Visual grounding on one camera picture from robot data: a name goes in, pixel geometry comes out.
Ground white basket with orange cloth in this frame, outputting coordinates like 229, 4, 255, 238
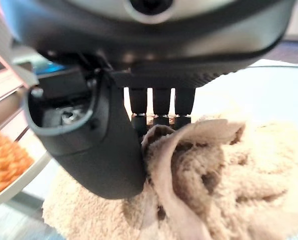
0, 126, 52, 210

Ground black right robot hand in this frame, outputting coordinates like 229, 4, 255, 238
3, 0, 297, 200

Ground beige fluffy cloth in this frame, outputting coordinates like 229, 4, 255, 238
41, 114, 298, 240

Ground pale wooden chair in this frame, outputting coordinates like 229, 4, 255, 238
0, 0, 40, 131

